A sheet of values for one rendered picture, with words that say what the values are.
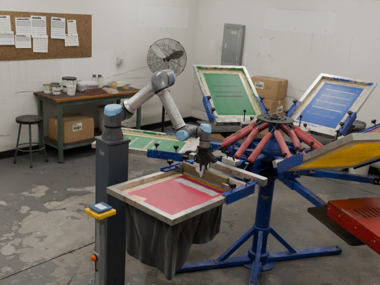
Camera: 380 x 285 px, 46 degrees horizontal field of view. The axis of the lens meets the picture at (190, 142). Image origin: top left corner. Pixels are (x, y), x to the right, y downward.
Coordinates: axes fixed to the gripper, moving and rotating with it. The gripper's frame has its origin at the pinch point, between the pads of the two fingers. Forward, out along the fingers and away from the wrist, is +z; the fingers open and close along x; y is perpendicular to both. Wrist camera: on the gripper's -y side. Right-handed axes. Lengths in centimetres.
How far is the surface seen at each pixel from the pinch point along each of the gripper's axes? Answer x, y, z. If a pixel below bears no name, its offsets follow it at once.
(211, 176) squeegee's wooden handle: 1.5, -7.7, -1.7
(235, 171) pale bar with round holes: -21.1, -10.7, -1.5
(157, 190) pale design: 33.5, 10.8, 6.3
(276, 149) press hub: -80, -7, -6
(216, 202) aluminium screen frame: 22.4, -29.3, 3.7
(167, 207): 46.8, -11.5, 6.3
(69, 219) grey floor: -5, 173, 102
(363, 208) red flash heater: -14, -104, -9
